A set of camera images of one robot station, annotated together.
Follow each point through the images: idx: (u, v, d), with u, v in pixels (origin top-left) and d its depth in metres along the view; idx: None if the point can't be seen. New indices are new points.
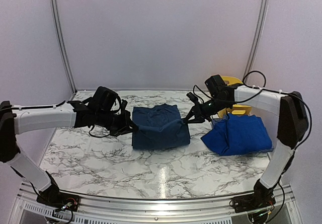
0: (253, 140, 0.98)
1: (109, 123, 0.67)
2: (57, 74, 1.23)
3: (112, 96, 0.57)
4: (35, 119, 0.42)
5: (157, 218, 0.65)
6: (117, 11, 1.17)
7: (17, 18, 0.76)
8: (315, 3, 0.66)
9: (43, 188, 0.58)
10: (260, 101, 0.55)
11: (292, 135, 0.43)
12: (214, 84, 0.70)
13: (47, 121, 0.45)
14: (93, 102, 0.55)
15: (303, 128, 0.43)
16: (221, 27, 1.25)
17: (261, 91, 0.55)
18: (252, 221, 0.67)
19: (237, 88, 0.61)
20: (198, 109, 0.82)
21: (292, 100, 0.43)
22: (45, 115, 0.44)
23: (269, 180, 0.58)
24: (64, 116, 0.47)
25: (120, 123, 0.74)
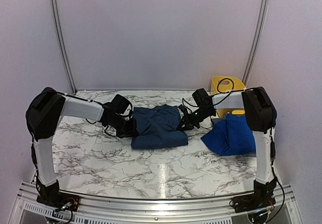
0: (253, 140, 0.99)
1: (120, 123, 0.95)
2: (57, 74, 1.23)
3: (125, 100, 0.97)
4: (77, 106, 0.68)
5: (157, 218, 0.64)
6: (117, 12, 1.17)
7: (17, 18, 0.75)
8: (314, 4, 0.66)
9: (48, 183, 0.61)
10: (231, 100, 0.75)
11: (256, 119, 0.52)
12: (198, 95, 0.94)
13: (82, 109, 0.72)
14: (112, 105, 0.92)
15: (269, 115, 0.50)
16: (220, 28, 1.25)
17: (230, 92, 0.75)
18: (252, 221, 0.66)
19: (214, 95, 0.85)
20: (187, 118, 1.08)
21: (253, 94, 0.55)
22: (82, 104, 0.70)
23: (263, 174, 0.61)
24: (95, 108, 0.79)
25: (128, 128, 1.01)
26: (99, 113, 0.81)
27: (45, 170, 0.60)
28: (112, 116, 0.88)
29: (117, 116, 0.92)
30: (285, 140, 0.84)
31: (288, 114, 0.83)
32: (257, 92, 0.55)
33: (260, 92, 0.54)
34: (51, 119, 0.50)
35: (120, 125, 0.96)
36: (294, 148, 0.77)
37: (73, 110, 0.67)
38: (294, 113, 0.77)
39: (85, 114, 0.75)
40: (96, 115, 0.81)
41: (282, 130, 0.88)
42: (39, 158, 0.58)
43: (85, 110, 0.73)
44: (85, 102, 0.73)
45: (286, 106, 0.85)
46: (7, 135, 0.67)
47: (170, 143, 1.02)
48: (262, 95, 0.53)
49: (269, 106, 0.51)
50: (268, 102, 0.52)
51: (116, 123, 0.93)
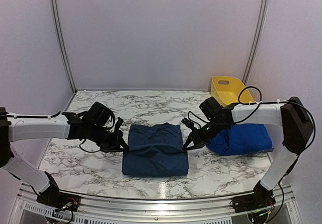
0: (253, 140, 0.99)
1: (101, 138, 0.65)
2: (57, 74, 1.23)
3: (108, 112, 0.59)
4: (29, 129, 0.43)
5: (157, 218, 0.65)
6: (117, 11, 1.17)
7: (17, 18, 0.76)
8: (315, 4, 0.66)
9: (41, 189, 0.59)
10: (261, 115, 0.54)
11: (298, 141, 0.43)
12: (210, 108, 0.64)
13: (39, 131, 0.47)
14: (88, 116, 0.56)
15: (309, 132, 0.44)
16: (220, 28, 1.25)
17: (258, 105, 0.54)
18: (252, 221, 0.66)
19: (235, 107, 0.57)
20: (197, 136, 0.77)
21: (292, 107, 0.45)
22: (36, 125, 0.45)
23: (271, 182, 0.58)
24: (58, 127, 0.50)
25: (111, 141, 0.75)
26: (66, 131, 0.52)
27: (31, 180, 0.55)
28: (88, 133, 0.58)
29: (95, 131, 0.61)
30: None
31: None
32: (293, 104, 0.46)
33: (298, 104, 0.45)
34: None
35: (101, 140, 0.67)
36: None
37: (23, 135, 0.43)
38: None
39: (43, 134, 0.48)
40: (61, 133, 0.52)
41: None
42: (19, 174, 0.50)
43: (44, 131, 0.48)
44: (41, 121, 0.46)
45: None
46: None
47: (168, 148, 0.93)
48: (301, 109, 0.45)
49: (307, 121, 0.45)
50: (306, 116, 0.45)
51: (95, 139, 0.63)
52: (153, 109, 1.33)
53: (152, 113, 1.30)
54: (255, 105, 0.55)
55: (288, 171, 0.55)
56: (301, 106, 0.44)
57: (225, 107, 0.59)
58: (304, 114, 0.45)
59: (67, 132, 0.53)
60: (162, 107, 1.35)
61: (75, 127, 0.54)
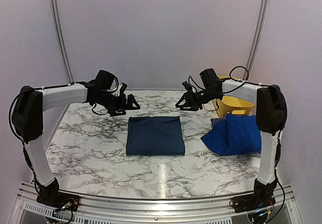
0: (252, 139, 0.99)
1: (108, 100, 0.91)
2: (57, 74, 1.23)
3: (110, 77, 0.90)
4: (60, 94, 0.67)
5: (157, 218, 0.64)
6: (116, 11, 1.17)
7: (17, 19, 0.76)
8: (314, 4, 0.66)
9: (46, 183, 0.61)
10: (243, 92, 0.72)
11: (267, 121, 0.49)
12: (207, 77, 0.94)
13: (68, 96, 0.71)
14: (97, 82, 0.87)
15: (279, 117, 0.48)
16: (220, 28, 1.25)
17: (244, 83, 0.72)
18: (252, 221, 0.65)
19: (226, 81, 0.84)
20: (191, 97, 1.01)
21: (267, 90, 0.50)
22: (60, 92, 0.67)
23: (267, 175, 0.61)
24: (78, 90, 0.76)
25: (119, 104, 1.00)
26: (84, 94, 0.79)
27: (41, 170, 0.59)
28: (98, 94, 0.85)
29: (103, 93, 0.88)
30: (286, 141, 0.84)
31: (289, 114, 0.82)
32: (271, 90, 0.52)
33: (276, 93, 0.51)
34: (36, 117, 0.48)
35: (108, 103, 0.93)
36: (294, 149, 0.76)
37: (57, 101, 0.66)
38: (295, 113, 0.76)
39: (71, 99, 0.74)
40: (81, 96, 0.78)
41: (283, 131, 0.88)
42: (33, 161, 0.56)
43: (70, 97, 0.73)
44: (67, 88, 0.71)
45: (286, 107, 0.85)
46: (7, 135, 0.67)
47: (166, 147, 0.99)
48: (278, 97, 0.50)
49: (281, 109, 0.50)
50: (282, 103, 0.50)
51: (105, 101, 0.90)
52: (154, 109, 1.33)
53: (152, 113, 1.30)
54: (242, 83, 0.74)
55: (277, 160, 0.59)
56: (277, 91, 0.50)
57: (219, 81, 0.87)
58: (279, 101, 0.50)
59: (85, 95, 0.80)
60: (162, 107, 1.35)
61: (90, 89, 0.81)
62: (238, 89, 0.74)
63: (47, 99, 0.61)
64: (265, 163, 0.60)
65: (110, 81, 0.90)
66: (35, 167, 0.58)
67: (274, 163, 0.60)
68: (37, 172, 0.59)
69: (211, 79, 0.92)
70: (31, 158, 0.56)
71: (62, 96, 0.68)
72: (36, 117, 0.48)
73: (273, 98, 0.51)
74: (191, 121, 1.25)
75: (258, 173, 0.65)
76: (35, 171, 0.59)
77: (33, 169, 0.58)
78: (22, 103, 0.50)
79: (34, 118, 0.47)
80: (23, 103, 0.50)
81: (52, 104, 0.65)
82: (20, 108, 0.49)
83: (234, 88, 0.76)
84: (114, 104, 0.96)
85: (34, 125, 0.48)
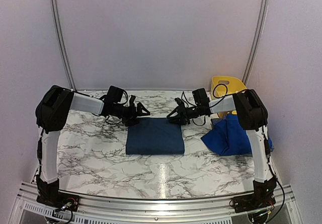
0: None
1: (119, 111, 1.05)
2: (57, 74, 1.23)
3: (118, 90, 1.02)
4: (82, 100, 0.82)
5: (157, 218, 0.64)
6: (116, 11, 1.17)
7: (17, 19, 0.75)
8: (315, 4, 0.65)
9: (49, 180, 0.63)
10: (225, 103, 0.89)
11: (246, 117, 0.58)
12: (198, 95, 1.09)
13: (86, 104, 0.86)
14: (108, 97, 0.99)
15: (258, 114, 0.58)
16: (220, 28, 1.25)
17: (224, 97, 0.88)
18: (252, 221, 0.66)
19: (212, 100, 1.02)
20: (184, 110, 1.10)
21: (243, 95, 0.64)
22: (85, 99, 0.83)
23: (261, 172, 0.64)
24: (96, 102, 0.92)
25: (129, 112, 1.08)
26: (100, 106, 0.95)
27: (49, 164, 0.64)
28: (111, 109, 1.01)
29: (115, 106, 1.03)
30: (286, 142, 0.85)
31: (289, 114, 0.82)
32: (247, 93, 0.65)
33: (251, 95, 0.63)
34: (61, 112, 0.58)
35: (120, 114, 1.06)
36: (294, 149, 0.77)
37: (78, 105, 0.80)
38: (295, 114, 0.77)
39: (88, 107, 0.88)
40: (97, 108, 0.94)
41: (283, 131, 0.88)
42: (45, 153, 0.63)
43: (88, 106, 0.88)
44: (89, 97, 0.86)
45: (286, 107, 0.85)
46: (7, 134, 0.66)
47: (166, 147, 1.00)
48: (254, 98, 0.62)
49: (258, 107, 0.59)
50: (257, 102, 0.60)
51: (115, 112, 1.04)
52: (154, 109, 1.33)
53: (152, 113, 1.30)
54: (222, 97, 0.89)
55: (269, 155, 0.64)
56: (251, 93, 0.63)
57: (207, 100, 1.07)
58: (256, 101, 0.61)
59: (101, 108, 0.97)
60: (162, 107, 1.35)
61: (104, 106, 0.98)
62: (220, 102, 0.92)
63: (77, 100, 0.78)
64: (258, 159, 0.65)
65: (120, 93, 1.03)
66: (45, 160, 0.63)
67: (266, 158, 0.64)
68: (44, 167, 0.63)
69: (202, 98, 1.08)
70: (45, 150, 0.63)
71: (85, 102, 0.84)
72: (61, 113, 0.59)
73: (251, 100, 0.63)
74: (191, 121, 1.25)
75: (255, 173, 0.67)
76: (43, 166, 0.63)
77: (43, 162, 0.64)
78: (51, 99, 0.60)
79: (59, 113, 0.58)
80: (51, 99, 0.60)
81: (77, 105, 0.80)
82: (48, 103, 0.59)
83: (217, 102, 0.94)
84: (124, 114, 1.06)
85: (58, 119, 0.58)
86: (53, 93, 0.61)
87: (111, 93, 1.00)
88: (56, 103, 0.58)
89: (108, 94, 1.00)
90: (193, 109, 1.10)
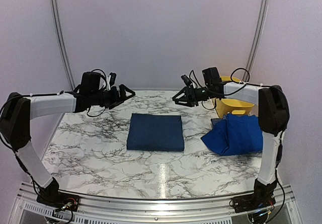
0: (252, 138, 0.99)
1: (101, 98, 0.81)
2: (57, 74, 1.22)
3: (92, 75, 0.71)
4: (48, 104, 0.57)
5: (157, 218, 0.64)
6: (116, 11, 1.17)
7: (17, 19, 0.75)
8: (314, 4, 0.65)
9: (45, 184, 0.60)
10: (244, 94, 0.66)
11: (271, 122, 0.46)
12: (209, 75, 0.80)
13: (55, 107, 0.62)
14: (84, 87, 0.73)
15: (283, 117, 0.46)
16: (220, 28, 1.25)
17: (246, 85, 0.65)
18: (252, 221, 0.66)
19: (226, 84, 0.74)
20: (191, 92, 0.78)
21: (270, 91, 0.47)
22: (51, 100, 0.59)
23: (266, 176, 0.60)
24: (66, 101, 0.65)
25: (112, 99, 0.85)
26: (73, 103, 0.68)
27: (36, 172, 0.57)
28: (91, 100, 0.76)
29: (94, 95, 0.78)
30: (286, 142, 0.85)
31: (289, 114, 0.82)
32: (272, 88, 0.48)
33: (277, 91, 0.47)
34: (22, 125, 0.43)
35: (104, 101, 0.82)
36: (294, 149, 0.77)
37: (44, 110, 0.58)
38: (295, 114, 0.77)
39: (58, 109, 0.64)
40: (71, 105, 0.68)
41: None
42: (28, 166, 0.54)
43: (58, 106, 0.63)
44: (54, 97, 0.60)
45: None
46: None
47: (166, 147, 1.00)
48: (279, 96, 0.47)
49: (283, 108, 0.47)
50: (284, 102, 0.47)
51: (100, 100, 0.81)
52: (154, 109, 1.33)
53: (152, 113, 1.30)
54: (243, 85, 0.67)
55: (279, 161, 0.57)
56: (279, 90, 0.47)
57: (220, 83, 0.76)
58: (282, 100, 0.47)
59: (75, 105, 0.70)
60: (162, 107, 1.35)
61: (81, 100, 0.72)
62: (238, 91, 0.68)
63: (35, 106, 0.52)
64: (266, 163, 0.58)
65: (95, 79, 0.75)
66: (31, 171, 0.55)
67: (275, 163, 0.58)
68: (33, 176, 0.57)
69: (214, 79, 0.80)
70: (25, 162, 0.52)
71: (53, 105, 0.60)
72: (22, 125, 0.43)
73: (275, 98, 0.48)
74: (190, 121, 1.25)
75: (259, 173, 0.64)
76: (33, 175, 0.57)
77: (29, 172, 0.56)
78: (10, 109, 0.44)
79: (20, 125, 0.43)
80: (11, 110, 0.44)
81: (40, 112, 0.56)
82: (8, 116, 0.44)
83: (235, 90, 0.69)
84: (109, 101, 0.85)
85: (20, 133, 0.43)
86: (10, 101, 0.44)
87: (83, 81, 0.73)
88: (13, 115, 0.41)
89: (82, 84, 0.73)
90: (203, 92, 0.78)
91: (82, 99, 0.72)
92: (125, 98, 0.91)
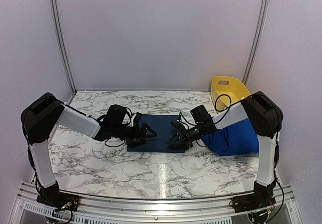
0: (246, 136, 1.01)
1: (122, 132, 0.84)
2: (57, 74, 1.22)
3: (122, 112, 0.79)
4: (75, 120, 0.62)
5: (157, 218, 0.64)
6: (116, 11, 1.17)
7: (17, 19, 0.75)
8: (315, 5, 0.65)
9: (46, 184, 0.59)
10: (232, 115, 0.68)
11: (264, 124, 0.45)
12: (198, 115, 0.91)
13: (78, 124, 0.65)
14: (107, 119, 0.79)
15: (275, 117, 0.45)
16: (220, 28, 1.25)
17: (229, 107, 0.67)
18: (252, 221, 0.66)
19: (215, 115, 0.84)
20: (185, 133, 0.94)
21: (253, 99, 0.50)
22: (79, 118, 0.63)
23: (266, 177, 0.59)
24: (92, 125, 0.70)
25: (132, 134, 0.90)
26: (95, 130, 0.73)
27: (43, 172, 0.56)
28: (109, 133, 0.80)
29: (115, 129, 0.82)
30: (286, 142, 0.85)
31: (289, 114, 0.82)
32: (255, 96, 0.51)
33: (260, 95, 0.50)
34: (47, 124, 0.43)
35: (122, 135, 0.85)
36: (294, 150, 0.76)
37: (68, 122, 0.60)
38: (295, 114, 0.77)
39: (79, 128, 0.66)
40: (91, 130, 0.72)
41: (283, 132, 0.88)
42: (36, 163, 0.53)
43: (82, 125, 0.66)
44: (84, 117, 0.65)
45: (285, 107, 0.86)
46: (6, 136, 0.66)
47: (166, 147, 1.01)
48: (263, 98, 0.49)
49: (272, 107, 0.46)
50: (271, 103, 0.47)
51: (117, 134, 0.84)
52: (154, 109, 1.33)
53: (152, 113, 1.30)
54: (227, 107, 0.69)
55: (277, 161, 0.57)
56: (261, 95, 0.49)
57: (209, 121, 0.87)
58: (267, 101, 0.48)
59: (96, 131, 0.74)
60: (162, 107, 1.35)
61: (100, 131, 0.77)
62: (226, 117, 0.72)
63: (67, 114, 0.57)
64: (264, 165, 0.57)
65: (122, 116, 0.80)
66: (37, 168, 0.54)
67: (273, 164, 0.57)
68: (38, 175, 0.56)
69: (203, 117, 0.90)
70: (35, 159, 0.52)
71: (78, 122, 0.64)
72: (47, 125, 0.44)
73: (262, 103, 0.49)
74: (191, 122, 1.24)
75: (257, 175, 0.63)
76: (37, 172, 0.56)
77: (35, 169, 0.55)
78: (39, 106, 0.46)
79: (45, 123, 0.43)
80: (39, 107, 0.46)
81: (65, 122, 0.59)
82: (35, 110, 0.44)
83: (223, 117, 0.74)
84: (126, 136, 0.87)
85: (39, 131, 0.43)
86: (44, 100, 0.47)
87: (111, 115, 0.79)
88: (42, 112, 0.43)
89: (108, 117, 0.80)
90: (195, 131, 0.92)
91: (103, 130, 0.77)
92: (145, 136, 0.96)
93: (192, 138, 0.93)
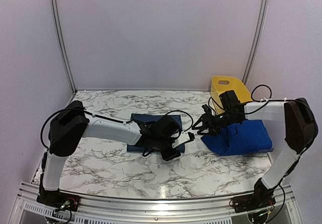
0: (255, 140, 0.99)
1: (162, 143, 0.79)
2: (57, 74, 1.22)
3: (172, 125, 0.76)
4: (108, 130, 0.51)
5: (157, 218, 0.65)
6: (116, 11, 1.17)
7: (16, 20, 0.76)
8: (315, 5, 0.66)
9: (47, 188, 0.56)
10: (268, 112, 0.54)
11: (300, 139, 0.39)
12: (227, 99, 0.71)
13: (113, 133, 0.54)
14: (157, 127, 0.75)
15: (313, 133, 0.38)
16: (220, 28, 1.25)
17: (267, 101, 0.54)
18: (252, 221, 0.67)
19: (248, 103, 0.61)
20: (208, 119, 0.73)
21: (296, 106, 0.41)
22: (114, 128, 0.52)
23: (272, 181, 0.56)
24: (131, 133, 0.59)
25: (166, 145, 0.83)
26: (135, 137, 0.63)
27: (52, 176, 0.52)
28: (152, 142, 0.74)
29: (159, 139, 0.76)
30: None
31: None
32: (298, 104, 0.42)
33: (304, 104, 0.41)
34: (70, 140, 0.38)
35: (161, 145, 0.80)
36: None
37: (100, 133, 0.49)
38: None
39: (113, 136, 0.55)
40: (131, 138, 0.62)
41: None
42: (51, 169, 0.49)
43: (118, 133, 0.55)
44: (118, 125, 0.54)
45: None
46: (7, 136, 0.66)
47: None
48: (307, 108, 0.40)
49: (311, 121, 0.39)
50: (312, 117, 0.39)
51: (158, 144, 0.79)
52: (154, 109, 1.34)
53: (152, 113, 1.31)
54: (265, 101, 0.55)
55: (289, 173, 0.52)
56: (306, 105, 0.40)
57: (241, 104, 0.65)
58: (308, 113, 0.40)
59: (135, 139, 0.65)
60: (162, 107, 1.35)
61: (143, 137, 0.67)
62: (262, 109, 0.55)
63: (96, 128, 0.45)
64: (273, 171, 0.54)
65: (170, 129, 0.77)
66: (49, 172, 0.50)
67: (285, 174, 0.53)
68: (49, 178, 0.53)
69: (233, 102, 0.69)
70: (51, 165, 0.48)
71: (112, 131, 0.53)
72: (71, 141, 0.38)
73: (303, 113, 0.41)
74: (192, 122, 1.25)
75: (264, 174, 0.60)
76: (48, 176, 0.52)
77: (45, 171, 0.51)
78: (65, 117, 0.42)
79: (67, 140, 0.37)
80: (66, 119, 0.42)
81: (96, 134, 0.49)
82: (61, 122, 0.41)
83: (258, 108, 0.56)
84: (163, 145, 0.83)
85: (63, 146, 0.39)
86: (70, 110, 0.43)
87: (162, 123, 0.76)
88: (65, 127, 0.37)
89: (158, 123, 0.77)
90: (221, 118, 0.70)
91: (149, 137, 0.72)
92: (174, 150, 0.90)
93: (216, 126, 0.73)
